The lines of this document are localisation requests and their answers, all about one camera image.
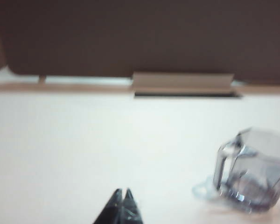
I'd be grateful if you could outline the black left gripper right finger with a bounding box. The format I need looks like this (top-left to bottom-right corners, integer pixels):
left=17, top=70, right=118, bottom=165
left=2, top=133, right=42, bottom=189
left=122, top=188, right=144, bottom=224

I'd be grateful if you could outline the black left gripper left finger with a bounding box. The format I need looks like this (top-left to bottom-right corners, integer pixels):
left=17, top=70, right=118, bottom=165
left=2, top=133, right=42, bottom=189
left=92, top=188, right=124, bottom=224

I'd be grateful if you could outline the grey transparent plastic mug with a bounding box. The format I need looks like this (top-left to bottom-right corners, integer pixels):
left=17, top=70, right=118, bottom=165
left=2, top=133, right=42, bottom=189
left=212, top=127, right=280, bottom=213

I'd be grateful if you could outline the beige cardboard box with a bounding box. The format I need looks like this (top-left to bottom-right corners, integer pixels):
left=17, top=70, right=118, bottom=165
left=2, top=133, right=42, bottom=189
left=131, top=71, right=235, bottom=93

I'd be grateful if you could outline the brown fabric desk divider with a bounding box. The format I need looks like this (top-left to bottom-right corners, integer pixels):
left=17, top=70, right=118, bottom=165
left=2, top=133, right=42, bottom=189
left=0, top=0, right=280, bottom=87

